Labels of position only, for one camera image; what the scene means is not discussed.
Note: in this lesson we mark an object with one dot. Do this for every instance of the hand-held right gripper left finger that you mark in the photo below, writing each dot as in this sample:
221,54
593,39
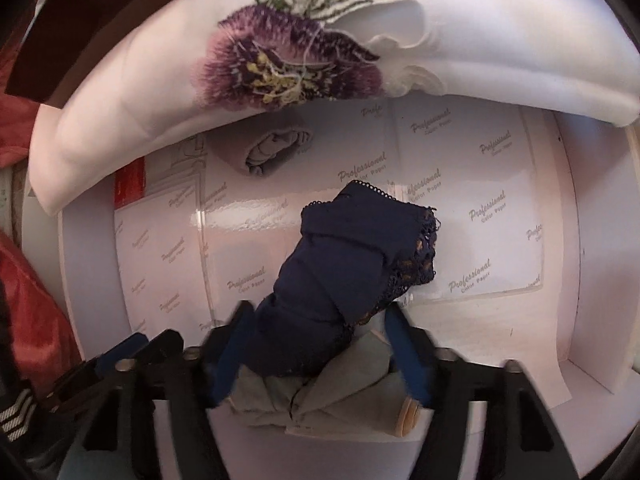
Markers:
232,345

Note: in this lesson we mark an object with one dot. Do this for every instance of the white wardrobe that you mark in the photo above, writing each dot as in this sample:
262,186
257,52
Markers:
595,240

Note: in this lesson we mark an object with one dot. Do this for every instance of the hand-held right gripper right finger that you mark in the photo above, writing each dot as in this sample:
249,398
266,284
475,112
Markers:
407,355

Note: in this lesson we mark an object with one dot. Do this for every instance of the red hanging garment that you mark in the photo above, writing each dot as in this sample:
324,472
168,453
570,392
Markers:
30,300

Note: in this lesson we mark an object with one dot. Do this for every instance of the navy lace underwear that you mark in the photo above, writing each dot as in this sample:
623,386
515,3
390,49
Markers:
325,285

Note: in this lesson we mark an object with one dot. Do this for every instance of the pale grey rolled cloth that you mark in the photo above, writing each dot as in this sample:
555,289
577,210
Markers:
265,152

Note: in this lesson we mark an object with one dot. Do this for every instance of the light blue-grey cloth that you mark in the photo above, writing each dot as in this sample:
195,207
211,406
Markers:
345,390

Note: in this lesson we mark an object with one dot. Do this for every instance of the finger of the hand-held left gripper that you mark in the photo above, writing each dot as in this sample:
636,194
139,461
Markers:
120,352
162,342

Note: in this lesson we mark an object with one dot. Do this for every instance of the white floral quilt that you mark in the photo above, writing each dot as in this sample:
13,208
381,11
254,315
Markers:
475,35

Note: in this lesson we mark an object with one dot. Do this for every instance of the stack of printed paper sheets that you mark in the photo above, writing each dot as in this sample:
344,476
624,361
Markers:
490,240

